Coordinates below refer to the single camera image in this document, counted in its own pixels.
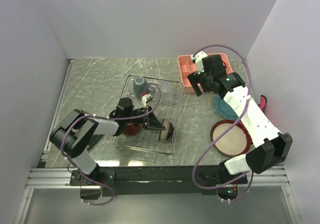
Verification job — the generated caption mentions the green mug cream inside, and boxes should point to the green mug cream inside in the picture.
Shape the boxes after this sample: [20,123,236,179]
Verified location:
[132,76,151,100]

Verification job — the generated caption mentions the dark brown patterned bowl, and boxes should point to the dark brown patterned bowl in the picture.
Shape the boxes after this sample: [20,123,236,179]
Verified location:
[158,119,174,142]

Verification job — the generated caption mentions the red rimmed cream plate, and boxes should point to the red rimmed cream plate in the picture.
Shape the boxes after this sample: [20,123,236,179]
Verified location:
[210,120,252,157]

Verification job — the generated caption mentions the pink cloth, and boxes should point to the pink cloth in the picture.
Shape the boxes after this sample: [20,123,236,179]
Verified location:
[258,95,267,110]

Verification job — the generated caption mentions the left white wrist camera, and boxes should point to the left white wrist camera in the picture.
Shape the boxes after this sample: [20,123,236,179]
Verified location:
[141,93,153,107]

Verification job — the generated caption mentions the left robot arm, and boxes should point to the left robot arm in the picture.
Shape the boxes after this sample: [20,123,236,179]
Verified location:
[49,94,174,185]

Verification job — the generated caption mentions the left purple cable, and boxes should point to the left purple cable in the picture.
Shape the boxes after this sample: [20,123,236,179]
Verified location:
[61,83,162,207]

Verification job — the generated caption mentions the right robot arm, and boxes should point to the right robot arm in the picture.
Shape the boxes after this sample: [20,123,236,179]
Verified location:
[187,51,293,184]

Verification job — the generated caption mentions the teal scalloped plate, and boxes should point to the teal scalloped plate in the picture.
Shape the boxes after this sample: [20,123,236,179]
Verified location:
[214,95,238,121]

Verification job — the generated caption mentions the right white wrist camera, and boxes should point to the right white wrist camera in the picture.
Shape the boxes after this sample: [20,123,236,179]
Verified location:
[190,51,208,74]

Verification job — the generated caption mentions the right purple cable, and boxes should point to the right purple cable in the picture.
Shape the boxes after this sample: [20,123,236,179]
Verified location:
[191,44,255,202]

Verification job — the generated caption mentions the purple cable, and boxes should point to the purple cable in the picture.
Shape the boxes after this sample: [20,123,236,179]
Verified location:
[61,83,162,207]
[191,44,255,202]

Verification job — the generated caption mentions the cream bowl brown stripes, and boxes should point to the cream bowl brown stripes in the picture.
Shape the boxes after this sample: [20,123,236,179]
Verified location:
[123,123,143,136]

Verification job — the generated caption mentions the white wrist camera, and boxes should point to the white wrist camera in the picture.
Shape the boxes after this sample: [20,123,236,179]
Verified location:
[141,93,153,107]
[190,51,208,74]

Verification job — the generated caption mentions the wire dish rack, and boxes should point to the wire dish rack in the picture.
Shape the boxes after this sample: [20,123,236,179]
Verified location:
[107,75,182,154]

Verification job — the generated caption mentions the aluminium rail frame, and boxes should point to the aluminium rail frame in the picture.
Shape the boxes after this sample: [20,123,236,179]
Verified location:
[13,144,301,224]

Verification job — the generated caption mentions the pink compartment tray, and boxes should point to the pink compartment tray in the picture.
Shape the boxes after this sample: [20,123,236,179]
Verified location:
[176,53,231,94]

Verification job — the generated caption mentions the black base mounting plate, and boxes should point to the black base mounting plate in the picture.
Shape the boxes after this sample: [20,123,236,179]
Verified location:
[69,165,241,196]

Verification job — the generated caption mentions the black floral square plate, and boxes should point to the black floral square plate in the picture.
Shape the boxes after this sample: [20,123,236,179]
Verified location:
[86,135,102,151]

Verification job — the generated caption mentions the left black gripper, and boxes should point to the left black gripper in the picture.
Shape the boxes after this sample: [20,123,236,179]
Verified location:
[125,105,166,130]

